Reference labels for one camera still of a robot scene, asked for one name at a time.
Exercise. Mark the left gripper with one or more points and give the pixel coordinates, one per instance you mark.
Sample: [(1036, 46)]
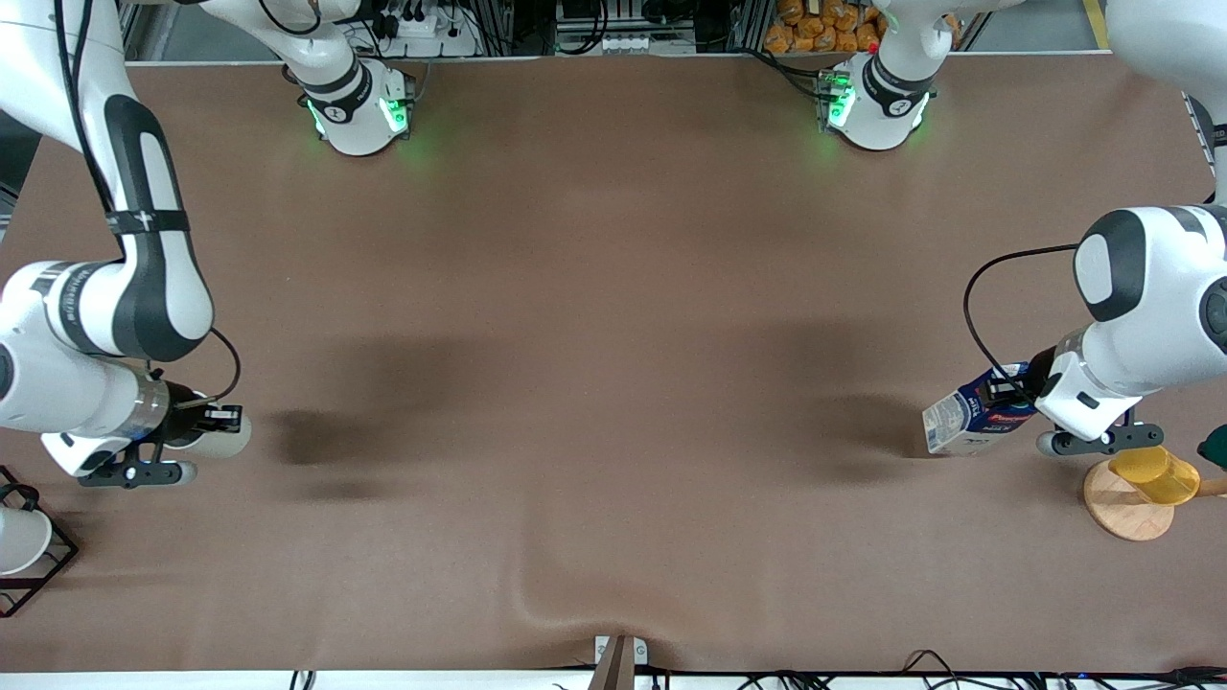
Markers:
[(1037, 377)]

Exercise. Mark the brown table cover sheet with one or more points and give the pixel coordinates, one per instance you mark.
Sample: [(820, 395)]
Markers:
[(613, 287)]

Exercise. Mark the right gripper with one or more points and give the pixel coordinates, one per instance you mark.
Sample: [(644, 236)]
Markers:
[(182, 424)]

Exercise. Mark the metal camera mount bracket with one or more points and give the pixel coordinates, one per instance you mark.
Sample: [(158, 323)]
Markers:
[(618, 661)]

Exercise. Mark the long white power strip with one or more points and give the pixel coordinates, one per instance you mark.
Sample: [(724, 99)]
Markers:
[(628, 43)]

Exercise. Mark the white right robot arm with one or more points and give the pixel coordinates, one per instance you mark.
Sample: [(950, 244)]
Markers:
[(144, 287)]

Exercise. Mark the white mug grey inside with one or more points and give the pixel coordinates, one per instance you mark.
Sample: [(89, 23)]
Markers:
[(232, 442)]

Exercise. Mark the round wooden cup stand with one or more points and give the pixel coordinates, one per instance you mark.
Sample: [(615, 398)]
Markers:
[(1126, 517)]

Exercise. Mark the aluminium frame profile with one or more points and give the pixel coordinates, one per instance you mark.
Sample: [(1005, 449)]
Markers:
[(134, 29)]

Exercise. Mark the dark green cup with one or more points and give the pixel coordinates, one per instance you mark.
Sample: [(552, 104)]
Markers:
[(1215, 448)]

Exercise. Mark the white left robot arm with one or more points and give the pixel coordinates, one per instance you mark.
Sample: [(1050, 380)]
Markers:
[(1165, 287)]

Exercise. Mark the yellow plastic cup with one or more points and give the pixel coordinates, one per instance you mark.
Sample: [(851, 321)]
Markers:
[(1160, 474)]

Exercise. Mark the white power strip with plugs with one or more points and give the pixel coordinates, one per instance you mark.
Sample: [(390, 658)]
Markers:
[(422, 34)]

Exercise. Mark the blue milk carton green cap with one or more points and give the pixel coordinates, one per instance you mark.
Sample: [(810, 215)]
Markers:
[(963, 426)]

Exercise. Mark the orange bread pile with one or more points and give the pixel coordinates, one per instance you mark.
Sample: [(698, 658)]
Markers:
[(824, 24)]

